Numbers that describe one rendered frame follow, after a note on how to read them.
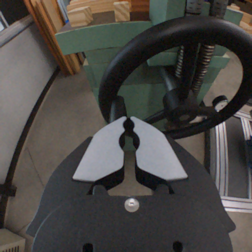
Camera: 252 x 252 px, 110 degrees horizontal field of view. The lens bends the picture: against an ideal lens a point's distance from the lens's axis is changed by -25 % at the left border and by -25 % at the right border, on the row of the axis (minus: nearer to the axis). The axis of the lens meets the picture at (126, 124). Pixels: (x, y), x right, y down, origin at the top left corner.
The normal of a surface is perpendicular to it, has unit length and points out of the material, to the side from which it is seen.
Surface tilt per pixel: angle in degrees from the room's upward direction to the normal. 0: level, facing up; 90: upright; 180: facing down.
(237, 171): 0
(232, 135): 0
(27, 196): 0
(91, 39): 90
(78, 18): 90
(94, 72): 90
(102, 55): 90
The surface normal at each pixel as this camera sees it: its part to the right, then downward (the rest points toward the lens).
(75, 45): 0.04, 0.87
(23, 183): -0.06, -0.50
